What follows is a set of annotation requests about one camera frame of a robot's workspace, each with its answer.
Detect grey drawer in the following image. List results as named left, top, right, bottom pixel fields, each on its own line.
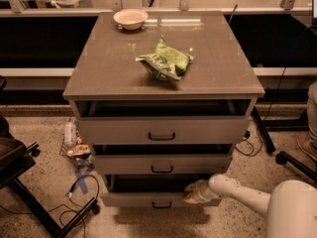
left=92, top=145, right=232, bottom=175
left=101, top=174, right=209, bottom=209
left=71, top=99, right=252, bottom=145

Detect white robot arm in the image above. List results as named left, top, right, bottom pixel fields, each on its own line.
left=183, top=175, right=317, bottom=238

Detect grey drawer cabinet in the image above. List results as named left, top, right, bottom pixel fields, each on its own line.
left=62, top=11, right=265, bottom=208

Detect black table leg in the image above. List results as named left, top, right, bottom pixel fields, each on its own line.
left=252, top=107, right=275, bottom=154

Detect person leg and shoe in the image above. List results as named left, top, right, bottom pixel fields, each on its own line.
left=297, top=81, right=317, bottom=161

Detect green chip bag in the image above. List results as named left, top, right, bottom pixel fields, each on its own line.
left=136, top=37, right=193, bottom=81

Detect white plastic bottle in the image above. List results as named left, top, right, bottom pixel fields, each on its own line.
left=64, top=121, right=76, bottom=147

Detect white bowl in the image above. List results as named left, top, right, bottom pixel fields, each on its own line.
left=113, top=9, right=149, bottom=30

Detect black office chair left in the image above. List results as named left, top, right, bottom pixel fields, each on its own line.
left=0, top=74, right=100, bottom=238

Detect black floor cable left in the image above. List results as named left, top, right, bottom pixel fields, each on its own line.
left=0, top=174, right=100, bottom=238

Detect black floor cable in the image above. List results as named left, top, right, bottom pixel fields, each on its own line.
left=234, top=66, right=287, bottom=158
left=0, top=174, right=100, bottom=238

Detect wire basket with snacks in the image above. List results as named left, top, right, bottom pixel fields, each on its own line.
left=59, top=117, right=93, bottom=169

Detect black floor cable right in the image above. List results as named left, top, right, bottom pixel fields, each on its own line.
left=234, top=66, right=287, bottom=158

